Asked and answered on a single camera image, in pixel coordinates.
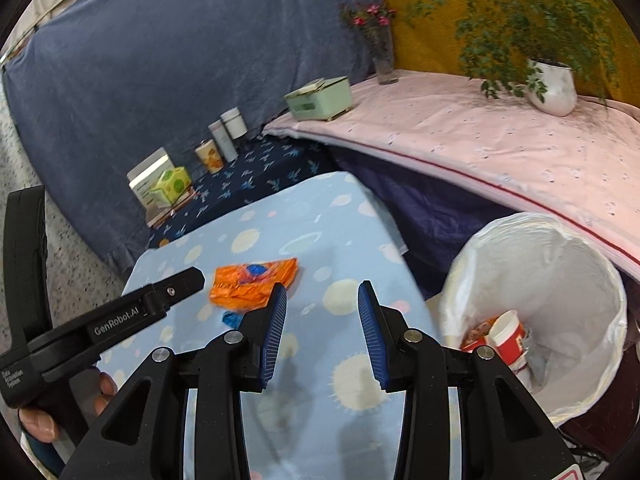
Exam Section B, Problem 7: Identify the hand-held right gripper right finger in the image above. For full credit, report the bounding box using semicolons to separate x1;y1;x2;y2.
357;280;576;480

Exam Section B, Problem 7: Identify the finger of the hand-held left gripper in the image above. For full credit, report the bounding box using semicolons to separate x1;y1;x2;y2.
141;267;206;317

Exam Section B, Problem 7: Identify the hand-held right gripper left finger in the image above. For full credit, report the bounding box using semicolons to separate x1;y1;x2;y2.
60;282;288;480

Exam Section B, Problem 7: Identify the orange snack wrapper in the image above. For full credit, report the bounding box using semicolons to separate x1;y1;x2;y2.
209;258;299;311

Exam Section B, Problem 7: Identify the white tissue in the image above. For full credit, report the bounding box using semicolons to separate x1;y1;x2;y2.
525;344;552;394

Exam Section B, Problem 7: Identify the white bag-lined trash bin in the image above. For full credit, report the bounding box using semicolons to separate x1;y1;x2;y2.
440;212;628;428

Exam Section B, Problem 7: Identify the person's left hand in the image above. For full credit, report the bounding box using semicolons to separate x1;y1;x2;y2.
19;372;118;443

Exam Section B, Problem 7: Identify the small wooden tray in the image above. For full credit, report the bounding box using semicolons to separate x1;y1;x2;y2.
146;187;200;228

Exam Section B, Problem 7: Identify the green printed box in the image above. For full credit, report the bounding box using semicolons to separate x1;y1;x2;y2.
148;166;192;206

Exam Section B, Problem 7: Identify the red printed snack packet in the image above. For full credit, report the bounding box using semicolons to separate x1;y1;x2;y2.
460;316;501;352

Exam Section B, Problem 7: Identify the light blue dotted cloth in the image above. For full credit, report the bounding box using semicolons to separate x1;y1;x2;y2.
97;171;451;480

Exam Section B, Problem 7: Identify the white cardboard box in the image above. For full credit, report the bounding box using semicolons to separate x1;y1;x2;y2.
127;147;175;198

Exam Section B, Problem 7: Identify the can with orange print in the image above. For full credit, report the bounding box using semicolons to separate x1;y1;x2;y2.
195;140;223;175

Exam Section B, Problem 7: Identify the red and white paper cup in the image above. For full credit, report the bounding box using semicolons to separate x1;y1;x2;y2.
487;310;533;368

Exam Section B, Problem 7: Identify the purple cloth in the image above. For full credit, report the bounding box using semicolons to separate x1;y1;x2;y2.
330;145;551;301

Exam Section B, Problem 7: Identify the navy floral cloth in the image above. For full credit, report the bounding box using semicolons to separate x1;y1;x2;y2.
147;135;341;251

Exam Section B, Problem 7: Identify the slim white bottle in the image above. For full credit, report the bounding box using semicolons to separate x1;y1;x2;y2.
208;120;239;162

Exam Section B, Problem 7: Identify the short white canister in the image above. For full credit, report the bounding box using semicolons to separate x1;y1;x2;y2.
220;107;248;140

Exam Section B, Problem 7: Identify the pink printed cloth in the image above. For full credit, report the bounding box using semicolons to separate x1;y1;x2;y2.
262;69;640;281

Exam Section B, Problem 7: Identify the blue-grey blanket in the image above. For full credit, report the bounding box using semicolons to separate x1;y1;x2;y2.
2;0;386;276

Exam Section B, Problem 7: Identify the mint green tissue box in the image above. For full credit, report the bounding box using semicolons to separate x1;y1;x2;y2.
284;76;356;122

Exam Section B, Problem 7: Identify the glass vase with pink flowers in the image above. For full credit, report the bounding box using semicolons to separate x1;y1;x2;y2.
341;2;401;86

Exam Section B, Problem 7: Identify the mustard yellow cloth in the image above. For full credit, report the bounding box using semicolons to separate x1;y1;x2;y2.
362;0;626;103

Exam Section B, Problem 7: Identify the green plant in white pot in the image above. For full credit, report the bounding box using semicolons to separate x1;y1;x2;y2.
405;0;621;117

